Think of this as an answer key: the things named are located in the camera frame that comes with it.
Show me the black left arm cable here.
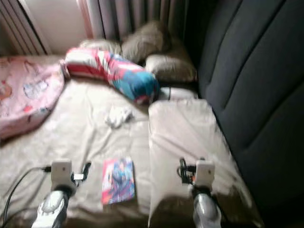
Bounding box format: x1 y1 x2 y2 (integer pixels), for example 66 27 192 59
2 165 53 228

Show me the pink sheer curtain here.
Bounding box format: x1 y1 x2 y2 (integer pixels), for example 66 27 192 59
76 0 95 39

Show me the colourful comic book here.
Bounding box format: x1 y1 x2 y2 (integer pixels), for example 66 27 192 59
101 157 136 205

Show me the white crumpled cloth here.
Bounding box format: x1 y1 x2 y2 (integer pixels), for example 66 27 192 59
105 105 134 129

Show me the striped colourful bolster pillow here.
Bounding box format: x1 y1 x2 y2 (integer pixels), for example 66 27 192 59
64 47 160 105

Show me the beige floral bed sheet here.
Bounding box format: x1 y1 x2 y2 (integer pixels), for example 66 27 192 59
0 55 200 228

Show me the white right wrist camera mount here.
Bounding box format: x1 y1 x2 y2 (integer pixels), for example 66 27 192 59
195 161 216 188

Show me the grey pleated curtain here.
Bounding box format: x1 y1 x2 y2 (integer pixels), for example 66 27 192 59
86 0 190 44
0 0 50 55

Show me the pink cartoon print quilt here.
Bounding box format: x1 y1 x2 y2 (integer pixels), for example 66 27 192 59
0 56 66 141

